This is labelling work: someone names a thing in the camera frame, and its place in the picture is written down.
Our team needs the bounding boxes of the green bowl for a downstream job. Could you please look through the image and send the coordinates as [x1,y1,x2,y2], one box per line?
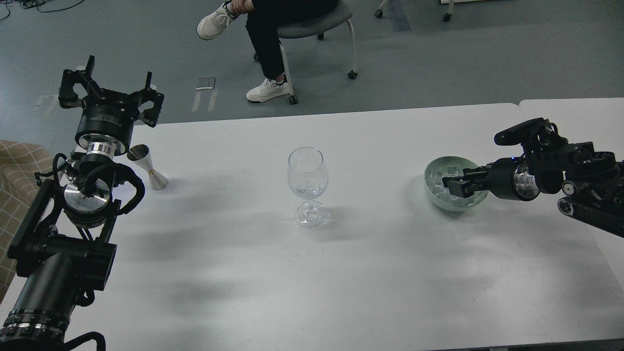
[424,156,490,213]

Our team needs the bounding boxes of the grey chair with castors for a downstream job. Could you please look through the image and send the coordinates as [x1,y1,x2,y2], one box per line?
[254,0,357,104]

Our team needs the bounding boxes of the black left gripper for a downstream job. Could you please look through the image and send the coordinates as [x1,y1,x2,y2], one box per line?
[58,55,165,157]

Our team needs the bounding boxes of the seated person in black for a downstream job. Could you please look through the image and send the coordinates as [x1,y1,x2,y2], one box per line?
[196,0,337,103]

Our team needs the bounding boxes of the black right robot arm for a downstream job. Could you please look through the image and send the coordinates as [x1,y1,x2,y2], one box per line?
[443,118,624,237]

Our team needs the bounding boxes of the chair castor leg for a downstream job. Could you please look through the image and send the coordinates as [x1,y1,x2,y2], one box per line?
[374,0,390,19]

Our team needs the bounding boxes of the beige checked sofa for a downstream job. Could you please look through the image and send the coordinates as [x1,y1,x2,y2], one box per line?
[0,140,53,298]

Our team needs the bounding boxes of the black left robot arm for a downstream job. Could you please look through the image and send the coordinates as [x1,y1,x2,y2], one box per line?
[1,56,164,351]

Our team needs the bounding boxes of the grey floor socket plate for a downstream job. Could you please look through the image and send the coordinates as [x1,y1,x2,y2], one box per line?
[195,77,216,91]

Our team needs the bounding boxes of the black cables on floor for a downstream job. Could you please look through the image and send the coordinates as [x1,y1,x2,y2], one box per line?
[0,0,84,20]

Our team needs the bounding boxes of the steel cocktail jigger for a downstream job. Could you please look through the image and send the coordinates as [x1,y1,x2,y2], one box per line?
[127,144,169,191]

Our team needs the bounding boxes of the clear wine glass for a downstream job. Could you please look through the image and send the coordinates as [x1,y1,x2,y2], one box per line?
[287,146,329,229]

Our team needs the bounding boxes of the pile of ice cubes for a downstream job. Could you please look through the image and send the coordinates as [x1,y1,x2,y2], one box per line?
[426,166,476,211]

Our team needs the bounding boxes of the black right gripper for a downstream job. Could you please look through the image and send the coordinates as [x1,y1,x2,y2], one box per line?
[443,158,540,201]

